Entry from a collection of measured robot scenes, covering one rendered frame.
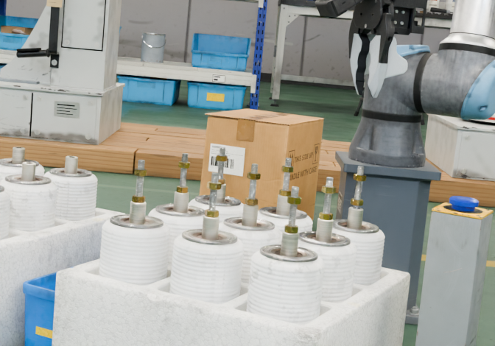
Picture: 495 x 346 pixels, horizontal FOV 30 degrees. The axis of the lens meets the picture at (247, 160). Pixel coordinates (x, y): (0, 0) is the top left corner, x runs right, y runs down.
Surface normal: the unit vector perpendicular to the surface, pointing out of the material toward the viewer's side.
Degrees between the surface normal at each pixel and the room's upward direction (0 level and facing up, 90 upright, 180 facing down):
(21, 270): 90
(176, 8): 90
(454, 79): 81
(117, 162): 90
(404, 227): 90
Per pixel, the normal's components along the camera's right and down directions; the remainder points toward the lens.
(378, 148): -0.37, -0.21
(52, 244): 0.90, 0.15
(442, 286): -0.46, 0.08
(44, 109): 0.00, 0.14
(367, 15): -0.89, -0.02
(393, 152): 0.06, -0.16
